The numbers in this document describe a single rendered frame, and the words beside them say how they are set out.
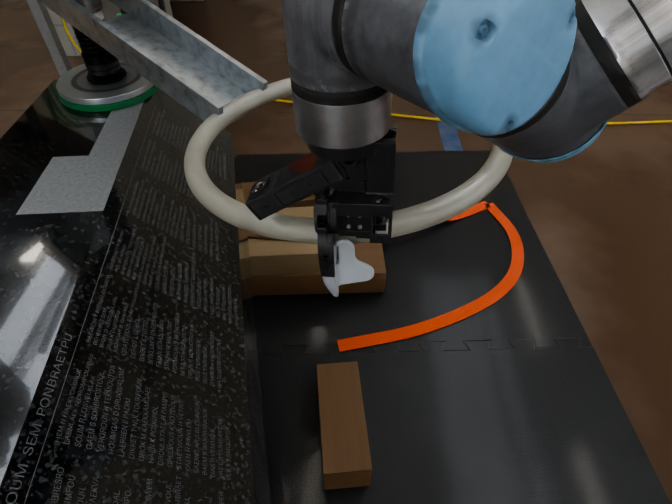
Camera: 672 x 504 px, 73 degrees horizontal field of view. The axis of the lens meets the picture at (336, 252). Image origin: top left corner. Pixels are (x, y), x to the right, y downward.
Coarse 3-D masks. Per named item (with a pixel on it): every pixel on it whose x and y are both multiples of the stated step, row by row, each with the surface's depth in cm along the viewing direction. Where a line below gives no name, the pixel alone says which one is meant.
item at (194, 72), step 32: (64, 0) 82; (128, 0) 89; (96, 32) 82; (128, 32) 88; (160, 32) 89; (192, 32) 85; (128, 64) 82; (160, 64) 77; (192, 64) 86; (224, 64) 84; (192, 96) 77; (224, 96) 83
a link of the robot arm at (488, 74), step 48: (336, 0) 29; (384, 0) 26; (432, 0) 24; (480, 0) 22; (528, 0) 23; (336, 48) 31; (384, 48) 27; (432, 48) 24; (480, 48) 23; (528, 48) 24; (432, 96) 26; (480, 96) 25; (528, 96) 27
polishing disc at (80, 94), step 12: (72, 72) 103; (84, 72) 103; (132, 72) 103; (60, 84) 99; (72, 84) 99; (84, 84) 99; (120, 84) 99; (132, 84) 99; (144, 84) 99; (72, 96) 95; (84, 96) 95; (96, 96) 95; (108, 96) 95; (120, 96) 96; (132, 96) 97
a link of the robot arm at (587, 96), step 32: (608, 0) 31; (640, 0) 29; (576, 32) 32; (608, 32) 30; (640, 32) 30; (576, 64) 32; (608, 64) 31; (640, 64) 31; (576, 96) 33; (608, 96) 32; (640, 96) 33; (544, 128) 33; (576, 128) 35; (544, 160) 39
